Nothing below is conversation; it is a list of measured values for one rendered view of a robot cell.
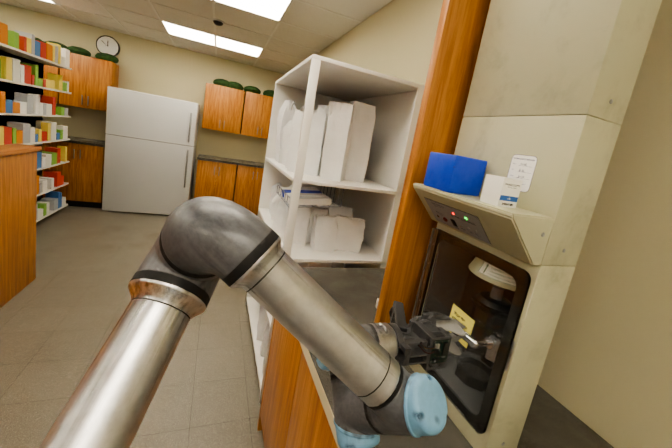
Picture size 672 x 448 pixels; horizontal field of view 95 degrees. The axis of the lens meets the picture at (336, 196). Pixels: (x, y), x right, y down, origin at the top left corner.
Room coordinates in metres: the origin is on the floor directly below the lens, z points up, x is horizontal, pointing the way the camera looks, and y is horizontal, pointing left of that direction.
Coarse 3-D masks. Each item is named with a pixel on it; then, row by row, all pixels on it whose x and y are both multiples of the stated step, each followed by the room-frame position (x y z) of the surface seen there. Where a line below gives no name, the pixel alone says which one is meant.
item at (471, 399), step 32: (448, 256) 0.81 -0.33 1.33; (480, 256) 0.72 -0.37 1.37; (448, 288) 0.79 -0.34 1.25; (480, 288) 0.70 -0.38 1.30; (512, 288) 0.63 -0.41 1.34; (480, 320) 0.68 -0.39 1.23; (512, 320) 0.61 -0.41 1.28; (448, 352) 0.74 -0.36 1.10; (480, 352) 0.66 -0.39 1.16; (448, 384) 0.71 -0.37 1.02; (480, 384) 0.64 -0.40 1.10; (480, 416) 0.62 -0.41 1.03
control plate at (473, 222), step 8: (432, 200) 0.80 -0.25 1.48; (432, 208) 0.83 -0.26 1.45; (440, 208) 0.78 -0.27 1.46; (448, 208) 0.75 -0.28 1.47; (440, 216) 0.81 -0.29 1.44; (448, 216) 0.77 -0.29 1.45; (456, 216) 0.73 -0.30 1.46; (464, 216) 0.70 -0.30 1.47; (472, 216) 0.67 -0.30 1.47; (448, 224) 0.80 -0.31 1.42; (464, 224) 0.72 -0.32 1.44; (472, 224) 0.69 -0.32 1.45; (480, 224) 0.66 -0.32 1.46; (464, 232) 0.75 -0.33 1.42; (472, 232) 0.72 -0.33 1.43; (480, 232) 0.68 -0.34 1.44; (488, 240) 0.67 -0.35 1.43
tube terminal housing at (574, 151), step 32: (480, 128) 0.83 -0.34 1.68; (512, 128) 0.74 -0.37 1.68; (544, 128) 0.67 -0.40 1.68; (576, 128) 0.61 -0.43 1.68; (608, 128) 0.63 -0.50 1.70; (544, 160) 0.65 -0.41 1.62; (576, 160) 0.60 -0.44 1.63; (608, 160) 0.64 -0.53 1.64; (480, 192) 0.78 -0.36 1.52; (544, 192) 0.63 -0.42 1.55; (576, 192) 0.61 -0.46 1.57; (576, 224) 0.62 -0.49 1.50; (512, 256) 0.66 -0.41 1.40; (544, 256) 0.60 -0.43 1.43; (576, 256) 0.64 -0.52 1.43; (544, 288) 0.61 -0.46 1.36; (544, 320) 0.62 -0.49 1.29; (544, 352) 0.64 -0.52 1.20; (512, 384) 0.61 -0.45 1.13; (512, 416) 0.62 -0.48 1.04
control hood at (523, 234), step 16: (416, 192) 0.85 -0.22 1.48; (432, 192) 0.77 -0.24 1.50; (464, 208) 0.68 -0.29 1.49; (480, 208) 0.63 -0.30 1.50; (496, 208) 0.59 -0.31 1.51; (512, 208) 0.64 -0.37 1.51; (496, 224) 0.61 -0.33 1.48; (512, 224) 0.56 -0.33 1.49; (528, 224) 0.57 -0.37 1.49; (544, 224) 0.59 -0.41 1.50; (480, 240) 0.71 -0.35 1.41; (496, 240) 0.65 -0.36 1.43; (512, 240) 0.60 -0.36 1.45; (528, 240) 0.58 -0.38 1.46; (544, 240) 0.59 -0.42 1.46; (528, 256) 0.59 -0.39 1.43
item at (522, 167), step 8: (512, 160) 0.72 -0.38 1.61; (520, 160) 0.70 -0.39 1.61; (528, 160) 0.68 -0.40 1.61; (536, 160) 0.66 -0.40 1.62; (512, 168) 0.71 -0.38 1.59; (520, 168) 0.69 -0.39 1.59; (528, 168) 0.68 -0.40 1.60; (512, 176) 0.71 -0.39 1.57; (520, 176) 0.69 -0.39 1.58; (528, 176) 0.67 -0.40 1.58; (528, 184) 0.67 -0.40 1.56
